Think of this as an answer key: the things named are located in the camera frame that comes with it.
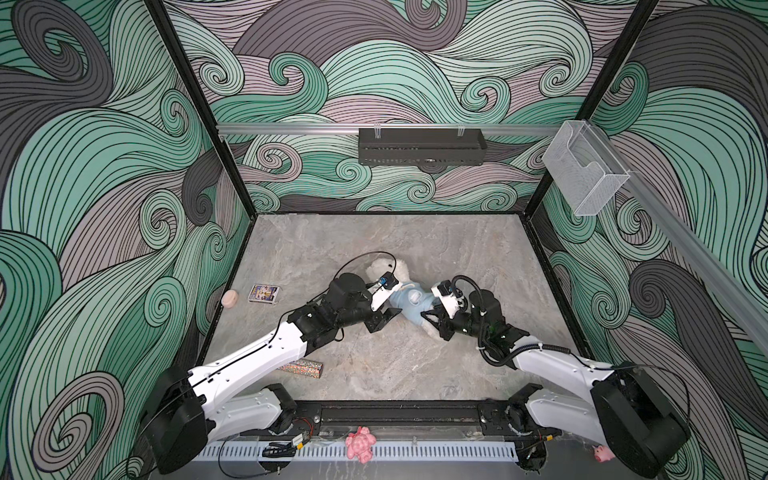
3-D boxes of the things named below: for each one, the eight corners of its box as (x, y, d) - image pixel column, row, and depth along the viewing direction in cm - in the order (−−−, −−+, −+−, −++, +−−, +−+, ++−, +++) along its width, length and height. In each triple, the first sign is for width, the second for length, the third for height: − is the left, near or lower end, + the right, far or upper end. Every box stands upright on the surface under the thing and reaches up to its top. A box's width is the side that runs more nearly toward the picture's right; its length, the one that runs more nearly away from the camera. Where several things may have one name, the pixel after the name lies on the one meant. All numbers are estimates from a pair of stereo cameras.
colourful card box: (249, 301, 97) (247, 298, 95) (256, 286, 101) (254, 283, 99) (273, 304, 96) (271, 301, 95) (279, 289, 100) (277, 286, 98)
